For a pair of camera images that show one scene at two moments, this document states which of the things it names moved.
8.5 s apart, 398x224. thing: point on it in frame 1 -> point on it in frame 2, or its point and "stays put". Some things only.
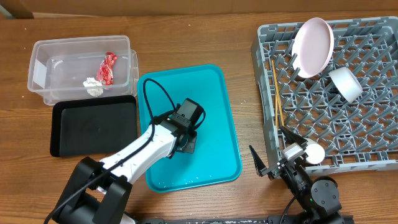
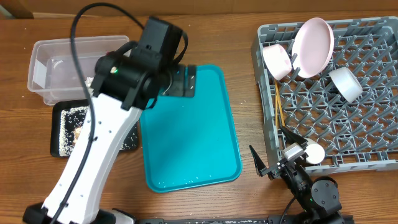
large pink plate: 313,48 stays put
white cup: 315,152 stays put
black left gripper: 192,139 -> 178,86
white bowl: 346,83 stays put
